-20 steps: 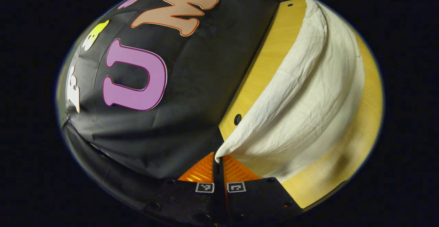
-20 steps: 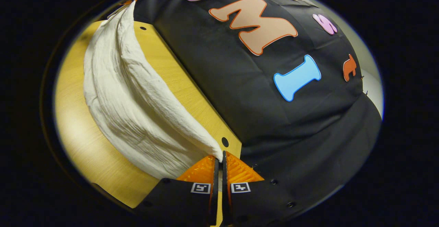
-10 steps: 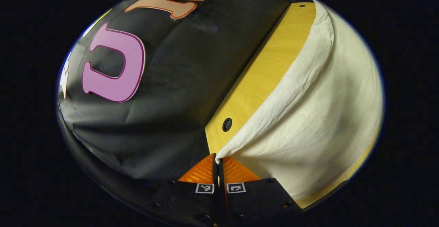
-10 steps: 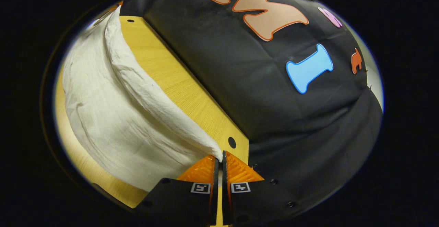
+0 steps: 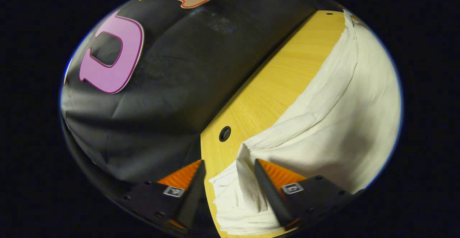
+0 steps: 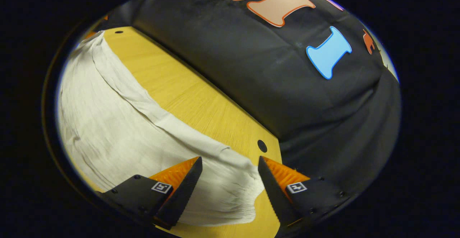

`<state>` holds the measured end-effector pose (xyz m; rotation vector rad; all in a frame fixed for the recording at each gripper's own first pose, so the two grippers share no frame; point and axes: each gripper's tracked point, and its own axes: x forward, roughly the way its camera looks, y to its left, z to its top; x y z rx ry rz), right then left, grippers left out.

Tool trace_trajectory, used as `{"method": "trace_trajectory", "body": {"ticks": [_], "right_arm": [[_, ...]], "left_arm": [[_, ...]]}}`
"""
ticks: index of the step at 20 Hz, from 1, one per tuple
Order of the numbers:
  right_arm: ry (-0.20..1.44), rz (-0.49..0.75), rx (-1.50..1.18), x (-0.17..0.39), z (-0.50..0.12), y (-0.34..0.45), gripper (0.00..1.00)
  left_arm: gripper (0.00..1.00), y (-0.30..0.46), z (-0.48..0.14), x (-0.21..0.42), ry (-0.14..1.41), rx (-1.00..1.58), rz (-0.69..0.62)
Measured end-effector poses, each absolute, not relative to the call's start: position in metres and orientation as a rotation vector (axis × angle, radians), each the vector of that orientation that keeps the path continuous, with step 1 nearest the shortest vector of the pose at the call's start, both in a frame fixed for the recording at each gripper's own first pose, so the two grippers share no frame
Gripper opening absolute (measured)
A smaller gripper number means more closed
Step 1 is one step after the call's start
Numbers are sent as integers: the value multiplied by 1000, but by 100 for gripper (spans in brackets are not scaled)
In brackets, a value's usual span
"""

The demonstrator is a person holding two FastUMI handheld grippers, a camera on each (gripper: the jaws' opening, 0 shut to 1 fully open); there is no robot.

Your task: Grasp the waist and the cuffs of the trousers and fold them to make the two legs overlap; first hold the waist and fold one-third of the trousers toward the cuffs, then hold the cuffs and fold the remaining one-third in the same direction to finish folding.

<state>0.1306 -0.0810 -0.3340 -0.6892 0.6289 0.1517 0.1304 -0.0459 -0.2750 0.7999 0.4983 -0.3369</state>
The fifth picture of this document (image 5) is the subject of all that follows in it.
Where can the white jeans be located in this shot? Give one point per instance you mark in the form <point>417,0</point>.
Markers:
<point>341,123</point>

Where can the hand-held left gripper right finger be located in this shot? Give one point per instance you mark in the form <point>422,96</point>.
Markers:
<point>275,198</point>

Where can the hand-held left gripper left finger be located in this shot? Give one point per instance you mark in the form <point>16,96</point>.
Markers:
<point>194,195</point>

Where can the black backdrop cloth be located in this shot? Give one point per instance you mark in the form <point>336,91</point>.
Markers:
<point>187,69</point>

